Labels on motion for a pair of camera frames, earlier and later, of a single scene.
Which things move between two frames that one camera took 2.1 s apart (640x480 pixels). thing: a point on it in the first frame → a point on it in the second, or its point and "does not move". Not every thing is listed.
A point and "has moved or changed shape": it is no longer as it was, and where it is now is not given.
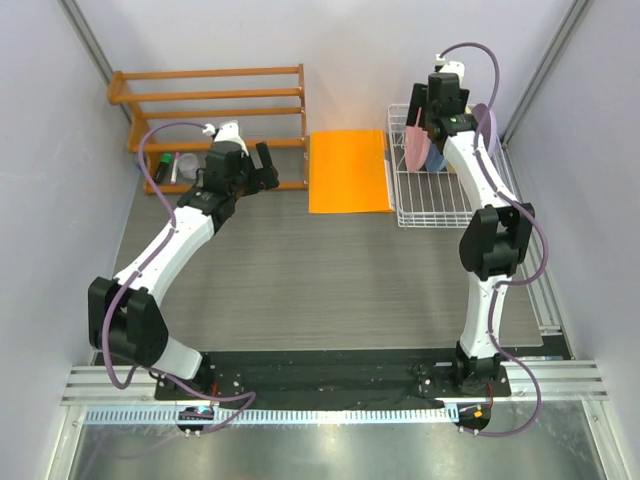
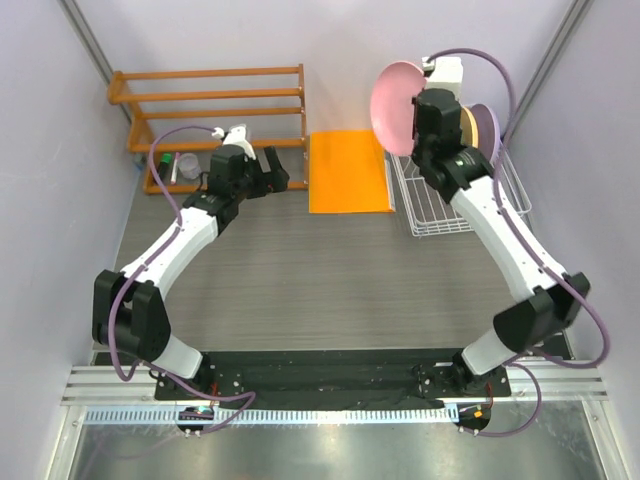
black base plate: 332,376 does not move
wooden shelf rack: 119,95 does not move
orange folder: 348,173 does not move
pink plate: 417,145 has moved or changed shape
